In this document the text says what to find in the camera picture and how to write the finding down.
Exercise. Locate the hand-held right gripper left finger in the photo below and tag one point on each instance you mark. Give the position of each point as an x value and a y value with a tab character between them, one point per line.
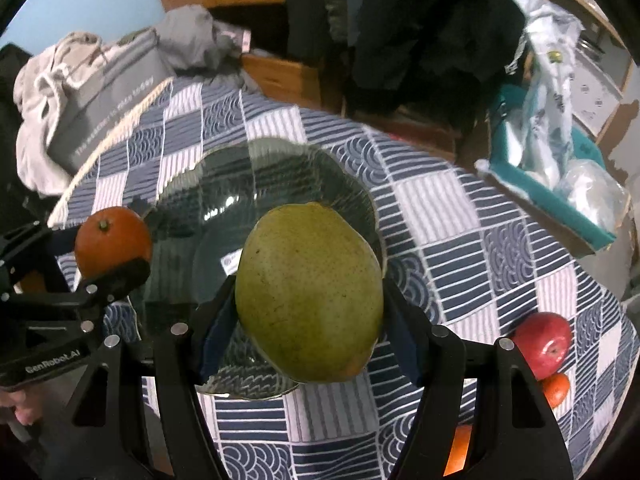
220	325

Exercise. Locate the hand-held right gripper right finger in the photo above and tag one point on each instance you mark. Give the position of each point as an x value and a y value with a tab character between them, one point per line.
400	330

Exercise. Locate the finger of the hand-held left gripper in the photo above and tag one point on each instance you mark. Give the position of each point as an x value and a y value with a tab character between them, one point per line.
117	282
30	245

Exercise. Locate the orange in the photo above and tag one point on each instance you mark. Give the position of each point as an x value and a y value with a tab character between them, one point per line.
112	240
460	452

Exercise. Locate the green pear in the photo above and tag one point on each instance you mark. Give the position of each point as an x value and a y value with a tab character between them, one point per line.
310	295

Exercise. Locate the scalloped glass plate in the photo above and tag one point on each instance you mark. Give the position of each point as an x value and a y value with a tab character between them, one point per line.
200	200

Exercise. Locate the person's left hand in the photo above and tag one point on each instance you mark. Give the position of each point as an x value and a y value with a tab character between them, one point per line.
15	407

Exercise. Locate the blue white patterned tablecloth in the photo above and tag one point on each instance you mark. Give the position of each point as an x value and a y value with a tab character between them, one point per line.
450	210

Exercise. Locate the red apple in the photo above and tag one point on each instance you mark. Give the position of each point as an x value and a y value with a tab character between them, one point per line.
542	342

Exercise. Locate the beige hoodie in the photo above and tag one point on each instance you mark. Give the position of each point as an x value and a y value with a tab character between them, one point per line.
37	90

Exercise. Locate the small tangerine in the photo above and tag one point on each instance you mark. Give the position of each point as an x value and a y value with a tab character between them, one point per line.
556	390

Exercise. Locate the grey bag with white print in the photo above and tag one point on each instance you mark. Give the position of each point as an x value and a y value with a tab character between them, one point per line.
115	95

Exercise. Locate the teal box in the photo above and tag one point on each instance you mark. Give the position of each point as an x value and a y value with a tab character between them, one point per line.
550	205

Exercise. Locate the clear plastic bag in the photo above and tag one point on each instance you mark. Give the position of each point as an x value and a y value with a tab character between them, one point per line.
595	195

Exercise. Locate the grey cloth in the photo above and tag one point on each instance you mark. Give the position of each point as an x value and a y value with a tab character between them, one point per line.
195	35

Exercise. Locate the white printed plastic bag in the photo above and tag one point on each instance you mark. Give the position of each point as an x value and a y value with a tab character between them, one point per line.
550	90

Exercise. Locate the dark hanging clothes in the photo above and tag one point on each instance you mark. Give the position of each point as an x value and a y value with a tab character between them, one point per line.
425	25

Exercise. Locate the wooden shelf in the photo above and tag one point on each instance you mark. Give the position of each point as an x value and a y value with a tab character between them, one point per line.
607	55

